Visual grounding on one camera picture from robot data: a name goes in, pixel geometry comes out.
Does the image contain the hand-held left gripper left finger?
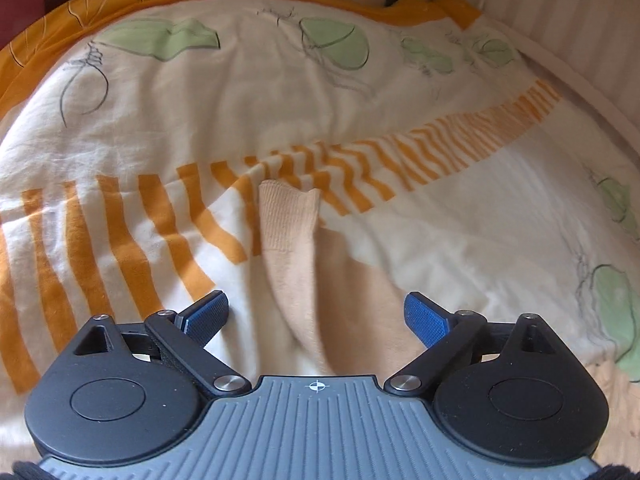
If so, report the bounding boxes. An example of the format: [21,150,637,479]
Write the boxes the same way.
[74,291,252,395]

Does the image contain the leaf print bed sheet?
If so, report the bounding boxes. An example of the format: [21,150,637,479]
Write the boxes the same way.
[0,0,640,466]

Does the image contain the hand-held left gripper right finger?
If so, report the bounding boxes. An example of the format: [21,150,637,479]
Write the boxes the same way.
[384,291,553,395]

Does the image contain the striped padded bed surround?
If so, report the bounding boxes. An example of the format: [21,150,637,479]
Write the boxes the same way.
[425,0,640,161]

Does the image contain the pale knit garment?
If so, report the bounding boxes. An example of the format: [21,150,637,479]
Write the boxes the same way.
[257,178,426,377]

